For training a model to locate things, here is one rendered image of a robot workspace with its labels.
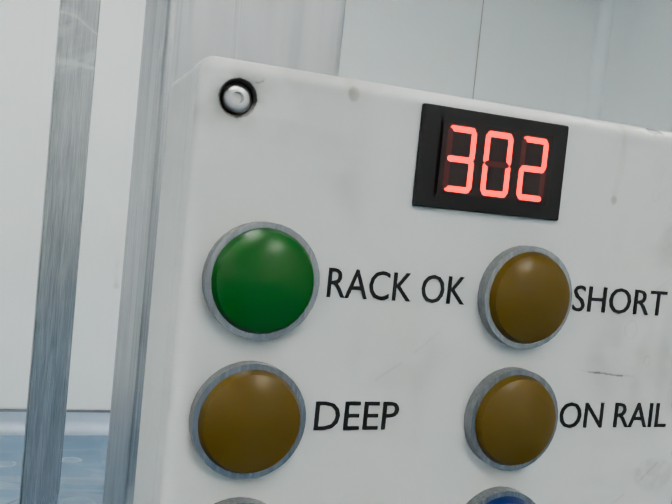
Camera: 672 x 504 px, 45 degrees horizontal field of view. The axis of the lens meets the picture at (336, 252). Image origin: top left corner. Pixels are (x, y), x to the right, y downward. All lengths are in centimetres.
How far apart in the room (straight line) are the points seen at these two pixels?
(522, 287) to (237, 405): 9
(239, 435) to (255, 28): 13
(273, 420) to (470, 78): 410
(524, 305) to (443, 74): 398
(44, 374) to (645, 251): 121
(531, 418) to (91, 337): 358
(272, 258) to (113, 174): 353
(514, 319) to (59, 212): 117
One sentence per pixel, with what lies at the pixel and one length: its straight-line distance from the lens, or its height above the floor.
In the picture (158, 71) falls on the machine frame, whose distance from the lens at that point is 27.
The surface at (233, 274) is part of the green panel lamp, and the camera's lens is 20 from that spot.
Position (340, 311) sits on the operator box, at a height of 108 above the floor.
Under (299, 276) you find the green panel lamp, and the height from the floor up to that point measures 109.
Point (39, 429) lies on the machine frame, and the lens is 142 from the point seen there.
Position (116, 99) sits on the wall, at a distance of 374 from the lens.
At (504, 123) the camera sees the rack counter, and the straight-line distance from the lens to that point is 23.
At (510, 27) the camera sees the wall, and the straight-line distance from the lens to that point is 444.
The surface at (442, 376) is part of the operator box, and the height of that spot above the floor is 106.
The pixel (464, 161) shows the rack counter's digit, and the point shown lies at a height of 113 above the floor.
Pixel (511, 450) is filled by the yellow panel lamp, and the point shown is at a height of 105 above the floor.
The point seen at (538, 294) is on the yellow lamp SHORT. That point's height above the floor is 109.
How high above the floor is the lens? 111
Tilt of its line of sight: 3 degrees down
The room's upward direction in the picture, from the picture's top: 6 degrees clockwise
